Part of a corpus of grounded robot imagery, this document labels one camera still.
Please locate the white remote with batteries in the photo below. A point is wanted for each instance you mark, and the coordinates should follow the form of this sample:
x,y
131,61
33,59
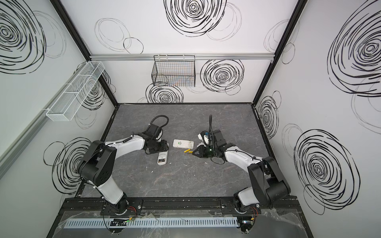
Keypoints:
x,y
183,144

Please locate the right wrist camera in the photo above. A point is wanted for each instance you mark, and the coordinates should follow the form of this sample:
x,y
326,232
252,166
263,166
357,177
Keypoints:
x,y
205,136

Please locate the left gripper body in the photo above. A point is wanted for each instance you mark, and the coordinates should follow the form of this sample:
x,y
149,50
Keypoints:
x,y
159,146

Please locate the white slotted cable duct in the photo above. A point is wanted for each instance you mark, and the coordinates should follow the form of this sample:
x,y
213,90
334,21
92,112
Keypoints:
x,y
192,222

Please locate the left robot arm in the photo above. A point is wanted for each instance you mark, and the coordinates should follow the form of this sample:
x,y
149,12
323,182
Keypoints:
x,y
97,164

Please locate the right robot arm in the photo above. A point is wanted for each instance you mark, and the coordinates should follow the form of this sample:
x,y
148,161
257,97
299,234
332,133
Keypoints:
x,y
268,184

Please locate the white mesh shelf basket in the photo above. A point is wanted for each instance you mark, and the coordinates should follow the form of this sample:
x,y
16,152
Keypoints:
x,y
76,92

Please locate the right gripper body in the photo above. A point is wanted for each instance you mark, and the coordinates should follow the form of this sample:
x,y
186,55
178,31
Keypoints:
x,y
203,150

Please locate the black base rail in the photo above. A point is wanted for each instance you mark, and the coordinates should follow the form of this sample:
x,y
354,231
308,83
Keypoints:
x,y
139,206

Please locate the black wire basket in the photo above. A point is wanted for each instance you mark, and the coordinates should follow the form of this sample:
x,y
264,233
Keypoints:
x,y
177,70

